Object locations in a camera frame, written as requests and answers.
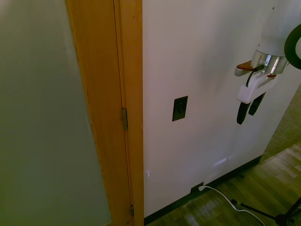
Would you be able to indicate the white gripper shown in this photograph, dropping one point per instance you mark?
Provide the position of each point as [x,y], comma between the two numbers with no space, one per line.
[249,90]

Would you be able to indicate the black baseboard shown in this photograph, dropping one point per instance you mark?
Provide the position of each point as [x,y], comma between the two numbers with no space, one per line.
[211,182]

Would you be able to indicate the black tripod stand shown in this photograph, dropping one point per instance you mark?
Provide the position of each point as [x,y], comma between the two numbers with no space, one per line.
[282,215]

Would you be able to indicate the brass door hinge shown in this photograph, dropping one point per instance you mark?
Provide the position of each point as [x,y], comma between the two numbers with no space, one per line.
[124,118]
[132,210]

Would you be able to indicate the pale door panel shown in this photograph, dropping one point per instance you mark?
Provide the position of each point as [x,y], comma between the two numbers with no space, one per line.
[40,113]

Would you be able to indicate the silver red wrist camera mount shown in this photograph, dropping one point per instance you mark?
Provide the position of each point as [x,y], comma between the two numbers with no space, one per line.
[242,68]

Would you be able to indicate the black wall light switch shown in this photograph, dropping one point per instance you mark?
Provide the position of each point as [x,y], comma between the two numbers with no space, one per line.
[179,108]

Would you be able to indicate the wooden door frame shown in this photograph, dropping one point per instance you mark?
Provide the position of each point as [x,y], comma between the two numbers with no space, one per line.
[105,94]

